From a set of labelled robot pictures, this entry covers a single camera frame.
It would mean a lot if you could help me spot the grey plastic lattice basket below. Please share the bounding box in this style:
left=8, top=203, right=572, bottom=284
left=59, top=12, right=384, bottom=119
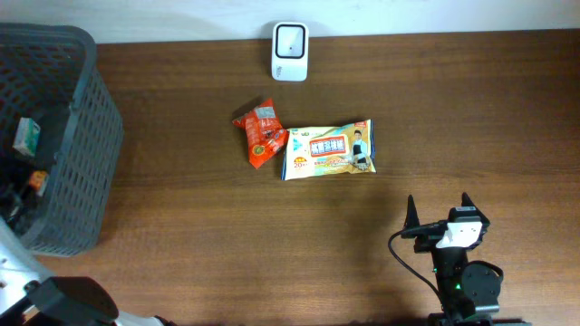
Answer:
left=1, top=23, right=124, bottom=257

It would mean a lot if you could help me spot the green white small box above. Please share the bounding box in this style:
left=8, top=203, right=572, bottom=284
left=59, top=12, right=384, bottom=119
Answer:
left=13, top=118, right=41, bottom=158

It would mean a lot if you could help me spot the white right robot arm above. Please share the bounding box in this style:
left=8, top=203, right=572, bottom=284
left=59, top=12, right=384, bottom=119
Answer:
left=400, top=193, right=526, bottom=326

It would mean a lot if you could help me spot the white barcode scanner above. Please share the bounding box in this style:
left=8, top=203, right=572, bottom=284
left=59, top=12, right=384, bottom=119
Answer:
left=271, top=22, right=309, bottom=82

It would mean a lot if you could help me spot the red snack bag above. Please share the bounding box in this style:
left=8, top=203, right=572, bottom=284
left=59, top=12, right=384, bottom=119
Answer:
left=232, top=98, right=289, bottom=168

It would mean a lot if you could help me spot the yellow wet wipes pack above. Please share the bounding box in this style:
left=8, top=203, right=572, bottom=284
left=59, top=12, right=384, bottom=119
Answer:
left=281, top=120, right=376, bottom=181

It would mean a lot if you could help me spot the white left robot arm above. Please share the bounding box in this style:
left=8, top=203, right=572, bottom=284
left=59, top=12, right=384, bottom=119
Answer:
left=1, top=222, right=176, bottom=326

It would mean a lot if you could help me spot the orange small item in basket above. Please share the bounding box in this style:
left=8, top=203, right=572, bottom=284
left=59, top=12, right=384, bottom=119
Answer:
left=28, top=170, right=49, bottom=197

